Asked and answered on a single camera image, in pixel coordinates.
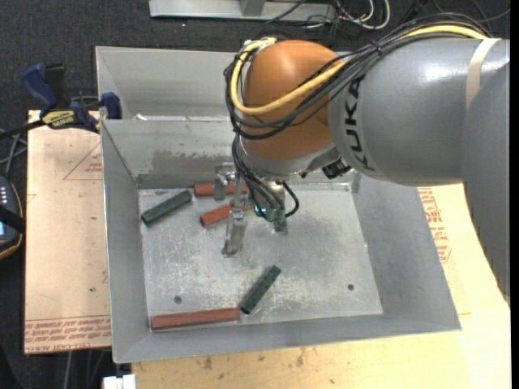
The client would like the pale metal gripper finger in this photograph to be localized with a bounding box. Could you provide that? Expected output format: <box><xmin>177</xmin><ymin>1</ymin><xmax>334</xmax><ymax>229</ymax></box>
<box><xmin>221</xmin><ymin>210</ymin><xmax>248</xmax><ymax>258</ymax></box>
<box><xmin>212</xmin><ymin>165</ymin><xmax>238</xmax><ymax>202</ymax></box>

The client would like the red-brown flat block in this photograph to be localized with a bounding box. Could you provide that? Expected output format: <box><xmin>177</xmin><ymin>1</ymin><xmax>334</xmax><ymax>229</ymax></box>
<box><xmin>199</xmin><ymin>203</ymin><xmax>255</xmax><ymax>230</ymax></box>
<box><xmin>193</xmin><ymin>182</ymin><xmax>248</xmax><ymax>199</ymax></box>
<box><xmin>149</xmin><ymin>306</ymin><xmax>243</xmax><ymax>332</ymax></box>

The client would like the grey metal bin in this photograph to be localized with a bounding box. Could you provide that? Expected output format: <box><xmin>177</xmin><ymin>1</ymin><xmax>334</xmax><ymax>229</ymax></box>
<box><xmin>95</xmin><ymin>45</ymin><xmax>462</xmax><ymax>365</ymax></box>

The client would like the brown cardboard board, red print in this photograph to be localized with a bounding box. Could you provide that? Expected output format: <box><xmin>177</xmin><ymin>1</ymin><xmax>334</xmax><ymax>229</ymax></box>
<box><xmin>24</xmin><ymin>109</ymin><xmax>474</xmax><ymax>356</ymax></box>

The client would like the dark green flat block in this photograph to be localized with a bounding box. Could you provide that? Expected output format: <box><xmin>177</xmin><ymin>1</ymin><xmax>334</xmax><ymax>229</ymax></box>
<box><xmin>140</xmin><ymin>189</ymin><xmax>194</xmax><ymax>228</ymax></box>
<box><xmin>239</xmin><ymin>264</ymin><xmax>283</xmax><ymax>316</ymax></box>

